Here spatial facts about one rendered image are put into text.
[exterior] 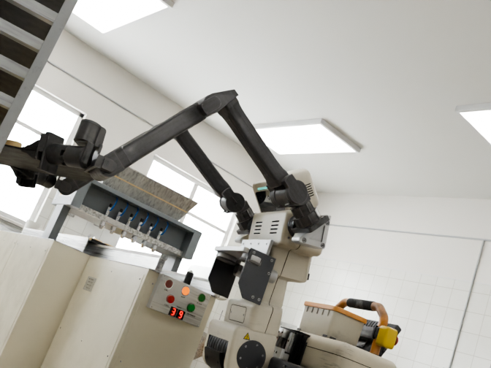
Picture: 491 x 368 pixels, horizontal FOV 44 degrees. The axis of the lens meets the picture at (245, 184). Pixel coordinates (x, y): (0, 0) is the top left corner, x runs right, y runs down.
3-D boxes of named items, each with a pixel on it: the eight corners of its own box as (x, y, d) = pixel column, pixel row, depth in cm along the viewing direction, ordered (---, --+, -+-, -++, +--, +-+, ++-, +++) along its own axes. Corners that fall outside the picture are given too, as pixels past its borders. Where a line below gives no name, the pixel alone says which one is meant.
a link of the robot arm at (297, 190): (232, 76, 182) (215, 86, 190) (202, 99, 174) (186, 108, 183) (312, 194, 191) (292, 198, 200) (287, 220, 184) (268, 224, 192)
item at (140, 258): (26, 240, 399) (31, 231, 401) (31, 242, 401) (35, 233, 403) (155, 269, 232) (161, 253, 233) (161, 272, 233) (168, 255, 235)
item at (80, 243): (19, 237, 397) (24, 228, 399) (20, 238, 397) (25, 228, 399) (82, 251, 290) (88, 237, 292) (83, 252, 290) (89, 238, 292)
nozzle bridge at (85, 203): (35, 236, 310) (63, 176, 319) (153, 285, 345) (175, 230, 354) (53, 239, 283) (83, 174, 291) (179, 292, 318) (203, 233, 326)
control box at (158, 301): (145, 306, 233) (159, 272, 237) (195, 326, 245) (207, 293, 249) (149, 307, 230) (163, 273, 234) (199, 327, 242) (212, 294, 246)
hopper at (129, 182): (78, 182, 321) (89, 159, 325) (165, 225, 348) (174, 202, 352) (97, 181, 297) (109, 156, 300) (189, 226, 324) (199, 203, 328)
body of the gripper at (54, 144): (34, 168, 156) (58, 171, 153) (44, 131, 158) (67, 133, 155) (50, 174, 162) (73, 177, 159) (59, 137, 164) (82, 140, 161)
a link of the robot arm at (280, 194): (313, 203, 193) (302, 205, 198) (299, 175, 192) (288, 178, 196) (294, 217, 188) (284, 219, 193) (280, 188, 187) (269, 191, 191)
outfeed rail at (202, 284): (66, 257, 414) (70, 247, 415) (70, 258, 415) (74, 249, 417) (214, 295, 246) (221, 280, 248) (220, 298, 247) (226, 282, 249)
